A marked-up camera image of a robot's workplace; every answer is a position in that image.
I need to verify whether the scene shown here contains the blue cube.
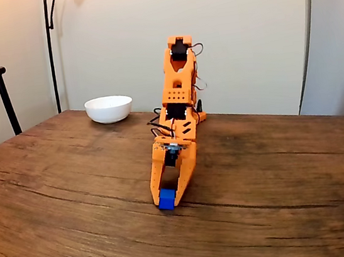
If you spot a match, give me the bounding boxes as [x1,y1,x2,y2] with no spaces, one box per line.
[156,187,178,213]

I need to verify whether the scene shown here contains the white bowl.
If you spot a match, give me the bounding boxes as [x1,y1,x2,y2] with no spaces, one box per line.
[83,92,135,128]

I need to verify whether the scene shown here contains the black floor lamp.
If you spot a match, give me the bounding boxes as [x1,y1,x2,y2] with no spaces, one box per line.
[42,0,108,114]

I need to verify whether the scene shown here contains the black camera cable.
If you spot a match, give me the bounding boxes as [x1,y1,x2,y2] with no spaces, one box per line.
[146,105,178,142]

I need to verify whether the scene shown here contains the arm servo cables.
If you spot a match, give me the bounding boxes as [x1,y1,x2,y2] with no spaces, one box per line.
[186,41,211,94]

